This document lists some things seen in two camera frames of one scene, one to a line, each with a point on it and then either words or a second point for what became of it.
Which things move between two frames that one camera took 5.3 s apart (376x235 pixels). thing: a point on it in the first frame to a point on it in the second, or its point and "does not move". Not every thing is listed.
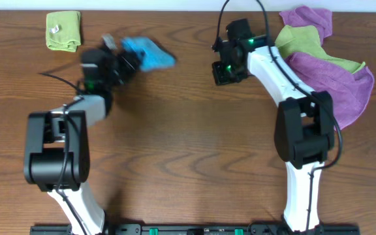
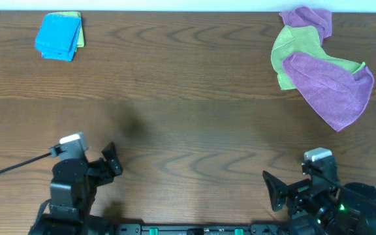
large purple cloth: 349,92 does not move
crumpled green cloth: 305,40 does not move
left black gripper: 128,61 to 100,166
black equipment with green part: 200,229 does not move
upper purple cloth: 322,19 does not move
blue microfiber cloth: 151,55 to 57,36
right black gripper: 222,74 to 288,192
